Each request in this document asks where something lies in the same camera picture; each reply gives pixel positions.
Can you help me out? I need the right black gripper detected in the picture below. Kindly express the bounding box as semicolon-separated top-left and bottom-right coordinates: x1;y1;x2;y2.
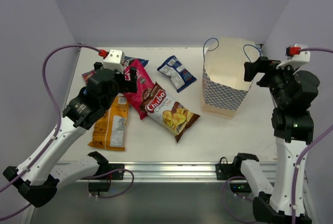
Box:
245;56;301;107

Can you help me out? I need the pink snack packet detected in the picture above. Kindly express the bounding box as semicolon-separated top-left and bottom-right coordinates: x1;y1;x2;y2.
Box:
123;61;155;120

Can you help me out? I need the blue Doritos chip bag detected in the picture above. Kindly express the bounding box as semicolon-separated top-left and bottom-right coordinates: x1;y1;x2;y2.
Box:
123;56;149;68

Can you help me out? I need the blue checkered paper bag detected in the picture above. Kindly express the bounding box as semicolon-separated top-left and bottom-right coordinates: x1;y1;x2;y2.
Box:
202;37;262;118

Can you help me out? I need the brown chocolate snack packet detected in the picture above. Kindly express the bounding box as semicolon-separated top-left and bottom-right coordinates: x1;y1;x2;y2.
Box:
139;83;200;142

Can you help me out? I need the purple Fox's candy bag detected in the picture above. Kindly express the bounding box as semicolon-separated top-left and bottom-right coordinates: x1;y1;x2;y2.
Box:
82;70;95;83

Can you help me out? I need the blue white snack packet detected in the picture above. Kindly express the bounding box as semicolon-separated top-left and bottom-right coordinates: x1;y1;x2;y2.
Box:
157;56;197;93

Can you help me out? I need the orange snack packet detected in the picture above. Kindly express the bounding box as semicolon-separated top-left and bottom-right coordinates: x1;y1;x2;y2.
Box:
88;96;129;151

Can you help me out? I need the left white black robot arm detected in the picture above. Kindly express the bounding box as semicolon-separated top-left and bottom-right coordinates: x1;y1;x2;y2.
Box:
3;62;137;207

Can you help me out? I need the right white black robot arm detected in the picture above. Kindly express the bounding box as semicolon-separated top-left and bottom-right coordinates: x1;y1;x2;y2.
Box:
232;56;320;223

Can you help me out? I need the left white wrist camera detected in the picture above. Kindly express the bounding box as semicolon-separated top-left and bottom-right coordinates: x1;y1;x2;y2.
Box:
98;49;125;74

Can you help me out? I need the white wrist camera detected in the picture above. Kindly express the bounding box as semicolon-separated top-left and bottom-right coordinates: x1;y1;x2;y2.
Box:
276;44;311;70
98;49;125;74

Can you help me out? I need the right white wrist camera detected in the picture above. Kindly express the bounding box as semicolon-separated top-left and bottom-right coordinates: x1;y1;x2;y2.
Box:
276;44;311;70

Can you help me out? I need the aluminium mounting rail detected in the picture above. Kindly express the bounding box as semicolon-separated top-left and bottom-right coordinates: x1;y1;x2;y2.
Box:
62;162;279;183

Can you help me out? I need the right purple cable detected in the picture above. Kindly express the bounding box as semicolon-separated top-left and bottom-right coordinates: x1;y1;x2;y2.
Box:
221;47;333;224

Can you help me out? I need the purple cable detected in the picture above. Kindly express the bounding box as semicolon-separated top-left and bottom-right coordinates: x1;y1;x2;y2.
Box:
0;45;107;219
221;47;333;224

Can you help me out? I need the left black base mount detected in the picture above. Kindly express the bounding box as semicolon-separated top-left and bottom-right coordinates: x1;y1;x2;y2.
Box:
87;163;125;193

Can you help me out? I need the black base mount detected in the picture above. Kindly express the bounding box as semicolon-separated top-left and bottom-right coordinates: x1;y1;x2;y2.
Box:
87;163;125;193
215;156;253;193

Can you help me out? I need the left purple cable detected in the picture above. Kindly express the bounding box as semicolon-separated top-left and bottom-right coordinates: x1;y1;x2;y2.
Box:
0;45;107;219

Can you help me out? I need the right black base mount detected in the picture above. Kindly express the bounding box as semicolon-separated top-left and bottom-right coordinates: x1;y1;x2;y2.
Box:
215;156;253;193

